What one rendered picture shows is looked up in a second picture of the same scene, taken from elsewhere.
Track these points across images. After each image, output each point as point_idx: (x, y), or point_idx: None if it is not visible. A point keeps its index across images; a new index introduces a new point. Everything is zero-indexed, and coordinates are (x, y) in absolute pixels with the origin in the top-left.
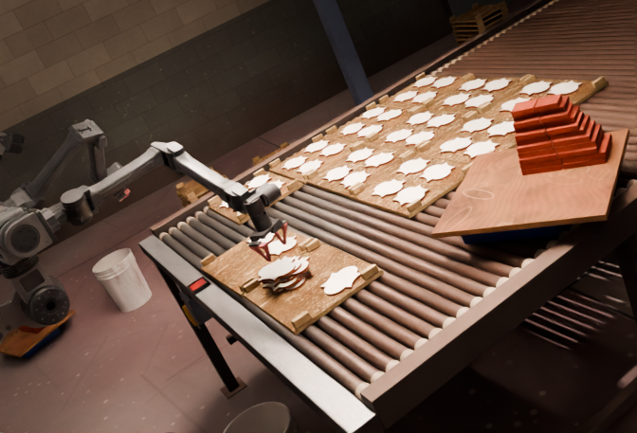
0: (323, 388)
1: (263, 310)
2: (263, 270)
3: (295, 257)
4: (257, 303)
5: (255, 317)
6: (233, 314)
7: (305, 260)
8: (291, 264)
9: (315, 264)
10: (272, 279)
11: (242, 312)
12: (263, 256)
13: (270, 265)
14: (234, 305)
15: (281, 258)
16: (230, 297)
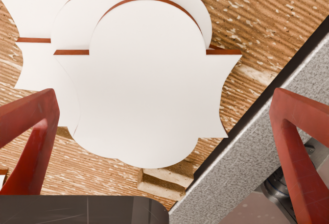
0: None
1: (294, 54)
2: (156, 156)
3: (34, 66)
4: (250, 102)
5: (294, 78)
6: (257, 156)
7: None
8: (111, 33)
9: None
10: (227, 72)
11: (253, 137)
12: (304, 147)
13: (123, 142)
14: (218, 174)
15: (11, 160)
16: (184, 199)
